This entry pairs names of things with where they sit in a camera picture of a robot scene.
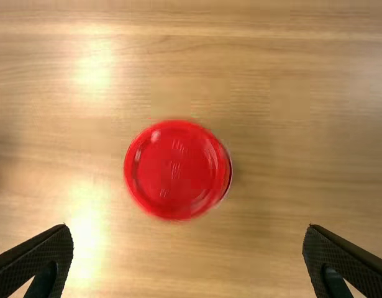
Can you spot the red cup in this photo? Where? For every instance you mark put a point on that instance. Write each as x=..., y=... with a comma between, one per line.
x=178, y=170

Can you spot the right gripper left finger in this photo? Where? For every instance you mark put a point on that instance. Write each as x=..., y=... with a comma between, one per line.
x=38, y=248

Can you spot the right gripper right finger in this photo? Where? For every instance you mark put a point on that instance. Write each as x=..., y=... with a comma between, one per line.
x=333, y=251

